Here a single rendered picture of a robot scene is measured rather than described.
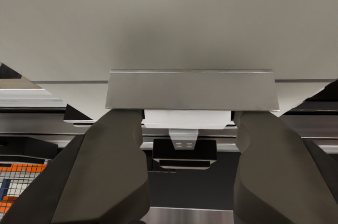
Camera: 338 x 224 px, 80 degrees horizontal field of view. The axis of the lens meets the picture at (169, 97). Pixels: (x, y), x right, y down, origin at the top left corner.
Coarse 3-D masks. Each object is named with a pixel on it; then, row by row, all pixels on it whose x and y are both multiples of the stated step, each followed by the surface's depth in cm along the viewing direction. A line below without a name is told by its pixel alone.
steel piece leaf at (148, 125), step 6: (150, 126) 22; (156, 126) 22; (162, 126) 22; (168, 126) 22; (174, 126) 22; (180, 126) 22; (186, 126) 22; (192, 126) 22; (198, 126) 22; (204, 126) 21; (210, 126) 21; (216, 126) 21; (222, 126) 21
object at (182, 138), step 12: (168, 132) 24; (180, 132) 24; (192, 132) 24; (156, 144) 39; (168, 144) 38; (180, 144) 32; (192, 144) 32; (204, 144) 38; (216, 144) 38; (156, 156) 38; (168, 156) 38; (180, 156) 37; (192, 156) 37; (204, 156) 37; (216, 156) 37; (168, 168) 45; (180, 168) 43; (192, 168) 41; (204, 168) 39
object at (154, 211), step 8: (152, 208) 19; (160, 208) 19; (168, 208) 19; (176, 208) 19; (184, 208) 19; (192, 208) 19; (144, 216) 19; (152, 216) 19; (160, 216) 19; (168, 216) 19; (176, 216) 19; (184, 216) 19; (192, 216) 19; (200, 216) 19; (208, 216) 19; (216, 216) 19; (224, 216) 19; (232, 216) 19
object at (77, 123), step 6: (66, 108) 22; (72, 108) 22; (66, 114) 22; (72, 114) 22; (78, 114) 22; (84, 114) 22; (66, 120) 22; (72, 120) 22; (78, 120) 22; (84, 120) 22; (90, 120) 22; (96, 120) 22; (78, 126) 24; (84, 126) 24; (90, 126) 24; (144, 126) 23; (228, 126) 22; (234, 126) 22
